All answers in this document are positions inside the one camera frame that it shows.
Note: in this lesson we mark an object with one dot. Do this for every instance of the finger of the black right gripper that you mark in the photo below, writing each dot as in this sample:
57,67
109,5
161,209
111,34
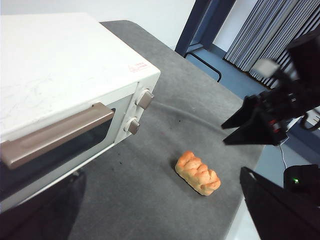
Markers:
245,112
255,135

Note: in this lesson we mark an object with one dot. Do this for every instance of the golden bread loaf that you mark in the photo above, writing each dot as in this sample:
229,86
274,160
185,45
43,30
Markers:
197,173

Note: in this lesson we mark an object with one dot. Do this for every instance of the black base with green light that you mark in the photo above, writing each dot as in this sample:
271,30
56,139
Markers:
302,177

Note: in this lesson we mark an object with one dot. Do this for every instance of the cream toaster oven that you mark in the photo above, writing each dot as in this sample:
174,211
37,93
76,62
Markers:
62,62

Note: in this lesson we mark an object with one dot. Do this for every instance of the pale grey right wrist camera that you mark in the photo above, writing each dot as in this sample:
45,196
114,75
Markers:
265,68

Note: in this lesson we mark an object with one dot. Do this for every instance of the cream temperature knob brown grip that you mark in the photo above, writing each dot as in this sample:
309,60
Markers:
146,98

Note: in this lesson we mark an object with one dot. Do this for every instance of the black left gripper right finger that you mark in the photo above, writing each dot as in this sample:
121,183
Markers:
287,215

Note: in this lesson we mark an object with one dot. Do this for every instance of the red warning sticker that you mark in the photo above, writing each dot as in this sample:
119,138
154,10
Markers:
138,68

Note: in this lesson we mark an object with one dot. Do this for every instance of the dark blue metal frame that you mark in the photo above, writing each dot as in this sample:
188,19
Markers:
200,30

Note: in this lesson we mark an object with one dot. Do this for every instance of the cream timer knob brown grip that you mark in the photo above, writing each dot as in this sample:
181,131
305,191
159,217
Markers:
133,126

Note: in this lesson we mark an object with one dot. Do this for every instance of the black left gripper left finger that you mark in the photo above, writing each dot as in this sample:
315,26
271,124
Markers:
42,215

